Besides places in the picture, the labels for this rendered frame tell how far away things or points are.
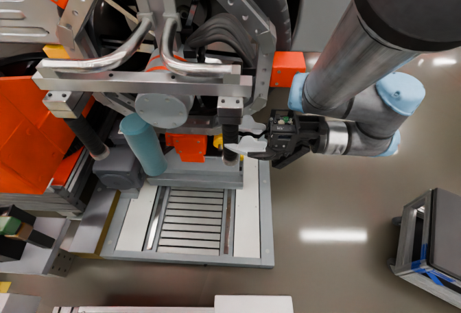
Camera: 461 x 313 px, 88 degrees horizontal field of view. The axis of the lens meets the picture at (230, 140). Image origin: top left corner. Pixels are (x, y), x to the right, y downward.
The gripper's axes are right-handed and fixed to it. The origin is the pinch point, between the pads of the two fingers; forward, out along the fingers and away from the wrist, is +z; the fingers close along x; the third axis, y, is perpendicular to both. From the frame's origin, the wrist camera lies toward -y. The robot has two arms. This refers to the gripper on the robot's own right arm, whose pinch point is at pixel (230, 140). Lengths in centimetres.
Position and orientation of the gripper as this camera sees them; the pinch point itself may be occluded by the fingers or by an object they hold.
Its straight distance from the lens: 55.4
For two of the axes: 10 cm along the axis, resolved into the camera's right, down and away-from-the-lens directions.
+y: 0.0, -6.1, -8.0
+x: -0.4, 8.0, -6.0
